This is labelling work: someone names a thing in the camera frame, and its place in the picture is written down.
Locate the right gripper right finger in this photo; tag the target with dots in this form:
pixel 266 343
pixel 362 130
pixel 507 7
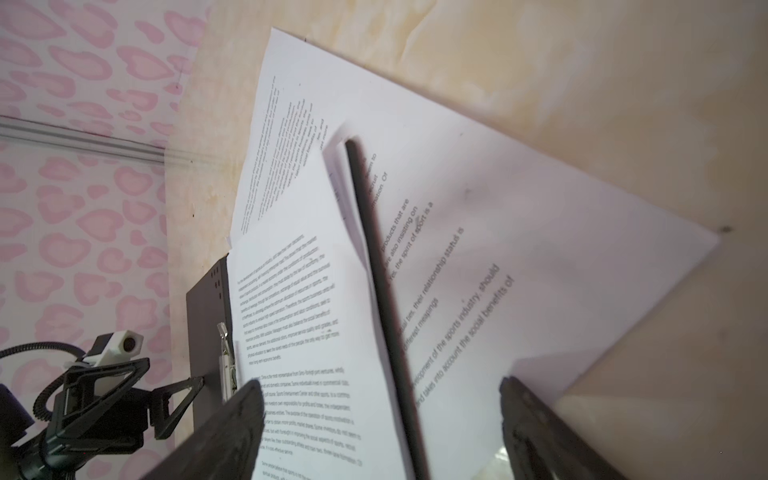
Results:
pixel 540 445

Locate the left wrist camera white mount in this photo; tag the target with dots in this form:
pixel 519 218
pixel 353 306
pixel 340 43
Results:
pixel 114 348

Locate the text sheet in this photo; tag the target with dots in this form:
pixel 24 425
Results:
pixel 498 260

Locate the paper sheet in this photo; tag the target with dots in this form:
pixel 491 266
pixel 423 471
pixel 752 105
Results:
pixel 303 325

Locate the red and black folder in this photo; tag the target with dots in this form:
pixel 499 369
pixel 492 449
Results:
pixel 208 309

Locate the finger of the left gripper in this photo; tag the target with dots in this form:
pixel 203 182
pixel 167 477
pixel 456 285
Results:
pixel 168 405
pixel 102 405

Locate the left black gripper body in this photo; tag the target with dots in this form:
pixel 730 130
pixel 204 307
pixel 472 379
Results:
pixel 57 458

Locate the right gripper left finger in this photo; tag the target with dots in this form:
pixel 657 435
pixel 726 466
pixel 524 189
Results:
pixel 226 446

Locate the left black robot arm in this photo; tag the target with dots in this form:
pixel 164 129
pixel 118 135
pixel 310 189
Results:
pixel 18 460

